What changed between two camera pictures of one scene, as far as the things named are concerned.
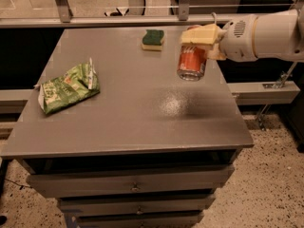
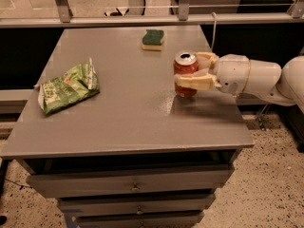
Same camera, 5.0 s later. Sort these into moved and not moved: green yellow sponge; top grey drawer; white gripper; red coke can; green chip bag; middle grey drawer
Moved: white gripper; red coke can
Not moved: middle grey drawer; green chip bag; top grey drawer; green yellow sponge
